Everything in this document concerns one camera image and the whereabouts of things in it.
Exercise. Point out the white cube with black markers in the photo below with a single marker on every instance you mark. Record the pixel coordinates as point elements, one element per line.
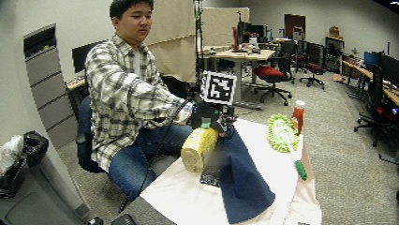
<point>218,88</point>

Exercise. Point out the green duster brush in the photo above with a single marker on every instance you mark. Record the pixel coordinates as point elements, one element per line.
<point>282,134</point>

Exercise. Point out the black patterned mat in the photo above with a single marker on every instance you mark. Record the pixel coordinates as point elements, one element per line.
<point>210,177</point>

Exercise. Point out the red sauce bottle white cap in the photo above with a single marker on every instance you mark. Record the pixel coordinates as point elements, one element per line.
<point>298,118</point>

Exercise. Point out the dark blue cloth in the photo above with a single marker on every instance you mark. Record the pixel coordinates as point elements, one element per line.
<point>245,184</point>

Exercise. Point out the black office chair red seat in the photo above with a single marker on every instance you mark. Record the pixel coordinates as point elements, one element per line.
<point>314,66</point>
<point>270,73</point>

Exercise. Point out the light wooden desk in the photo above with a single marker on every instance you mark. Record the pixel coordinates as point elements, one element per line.
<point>242,56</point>

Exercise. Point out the white tablecloth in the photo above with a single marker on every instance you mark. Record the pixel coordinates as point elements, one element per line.
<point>186,197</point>

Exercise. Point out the the person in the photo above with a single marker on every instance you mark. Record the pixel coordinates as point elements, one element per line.
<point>120,93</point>

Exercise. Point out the beige partition panel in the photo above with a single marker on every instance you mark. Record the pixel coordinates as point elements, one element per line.
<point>174,47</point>

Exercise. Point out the black stand pole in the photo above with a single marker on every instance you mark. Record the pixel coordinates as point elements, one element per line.
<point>198,37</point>

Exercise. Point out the black computer monitor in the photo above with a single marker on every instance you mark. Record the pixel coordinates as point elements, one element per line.
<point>81,56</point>
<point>388,67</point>
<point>249,31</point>

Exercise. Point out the black shelf unit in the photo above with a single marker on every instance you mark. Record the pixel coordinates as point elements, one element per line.
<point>334,54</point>

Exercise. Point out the blue office chair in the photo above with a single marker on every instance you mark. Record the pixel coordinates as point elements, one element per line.
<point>85,146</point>

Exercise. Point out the long wooden desk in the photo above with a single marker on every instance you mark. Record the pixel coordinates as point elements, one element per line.
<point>366,73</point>

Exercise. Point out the black device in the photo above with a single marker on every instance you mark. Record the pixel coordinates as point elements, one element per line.
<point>124,220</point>

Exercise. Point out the brown box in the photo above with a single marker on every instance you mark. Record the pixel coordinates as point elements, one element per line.
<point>334,31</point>

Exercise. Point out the gray filing cabinet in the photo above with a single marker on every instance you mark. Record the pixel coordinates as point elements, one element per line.
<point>49,90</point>

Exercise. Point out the black trash bag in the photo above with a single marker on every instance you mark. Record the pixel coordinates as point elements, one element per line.
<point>31,148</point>

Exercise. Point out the gray bin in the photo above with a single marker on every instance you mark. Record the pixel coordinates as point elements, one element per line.
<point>33,200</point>

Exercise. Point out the white plastic bag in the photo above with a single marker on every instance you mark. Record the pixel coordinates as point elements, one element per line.
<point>9,153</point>

